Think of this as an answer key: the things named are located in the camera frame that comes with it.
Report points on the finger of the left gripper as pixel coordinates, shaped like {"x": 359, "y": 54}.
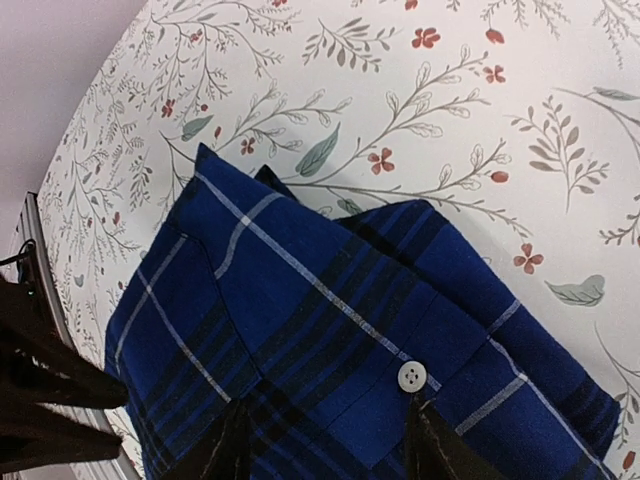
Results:
{"x": 33, "y": 436}
{"x": 41, "y": 368}

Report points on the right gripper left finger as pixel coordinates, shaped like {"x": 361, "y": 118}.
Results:
{"x": 224, "y": 452}

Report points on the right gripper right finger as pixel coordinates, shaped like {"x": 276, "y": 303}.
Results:
{"x": 433, "y": 451}

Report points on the blue plaid long sleeve shirt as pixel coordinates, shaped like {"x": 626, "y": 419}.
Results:
{"x": 328, "y": 328}

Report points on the floral tablecloth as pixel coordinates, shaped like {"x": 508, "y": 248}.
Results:
{"x": 518, "y": 120}

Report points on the aluminium front rail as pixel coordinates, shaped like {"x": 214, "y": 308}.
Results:
{"x": 35, "y": 271}

